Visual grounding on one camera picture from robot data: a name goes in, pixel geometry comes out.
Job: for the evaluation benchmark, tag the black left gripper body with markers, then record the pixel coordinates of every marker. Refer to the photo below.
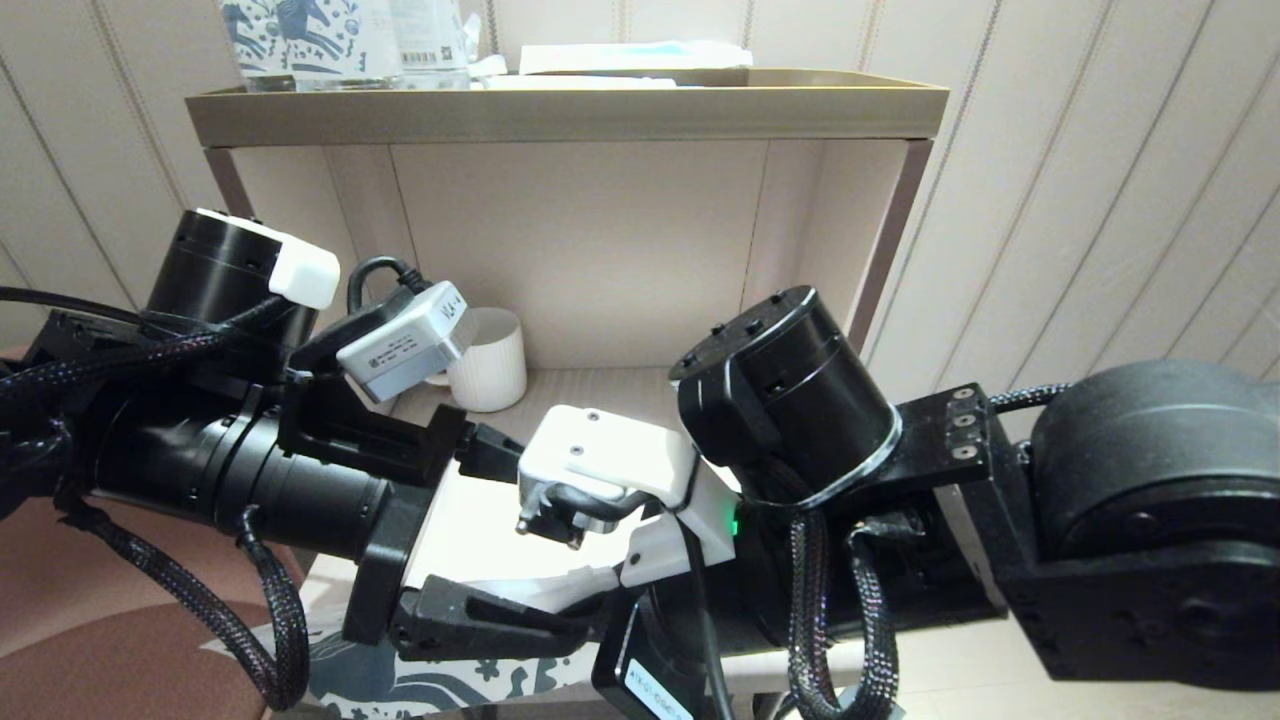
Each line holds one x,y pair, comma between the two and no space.
390,450

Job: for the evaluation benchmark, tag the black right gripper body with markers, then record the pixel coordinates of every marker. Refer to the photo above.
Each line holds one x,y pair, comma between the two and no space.
650,650

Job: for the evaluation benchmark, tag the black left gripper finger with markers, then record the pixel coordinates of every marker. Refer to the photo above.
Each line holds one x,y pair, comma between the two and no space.
470,625
490,455

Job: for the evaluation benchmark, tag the white horse-print zip pouch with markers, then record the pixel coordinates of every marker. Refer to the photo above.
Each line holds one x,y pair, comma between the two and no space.
450,685

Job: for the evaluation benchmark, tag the white ribbed mug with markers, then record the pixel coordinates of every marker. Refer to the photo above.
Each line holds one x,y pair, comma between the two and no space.
495,370

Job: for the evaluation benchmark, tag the light wood shelf desk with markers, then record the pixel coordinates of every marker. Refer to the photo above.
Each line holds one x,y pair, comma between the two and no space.
600,250

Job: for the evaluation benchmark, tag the small knotted white packet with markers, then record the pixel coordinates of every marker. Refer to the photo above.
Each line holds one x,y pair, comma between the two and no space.
486,65

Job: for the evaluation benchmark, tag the barcode label water bottle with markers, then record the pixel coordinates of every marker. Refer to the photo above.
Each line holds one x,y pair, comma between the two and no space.
428,40

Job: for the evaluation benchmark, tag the horse-print packages on shelf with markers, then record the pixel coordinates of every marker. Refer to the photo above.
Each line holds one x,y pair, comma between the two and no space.
335,40

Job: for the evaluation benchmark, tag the blue white toothbrush packet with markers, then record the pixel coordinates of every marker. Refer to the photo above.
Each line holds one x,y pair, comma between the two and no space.
620,57

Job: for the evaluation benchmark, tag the horse label water bottle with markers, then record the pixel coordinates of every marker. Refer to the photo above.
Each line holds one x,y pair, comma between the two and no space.
250,40

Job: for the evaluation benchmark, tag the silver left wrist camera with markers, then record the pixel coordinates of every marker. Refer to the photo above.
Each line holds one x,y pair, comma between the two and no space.
400,345

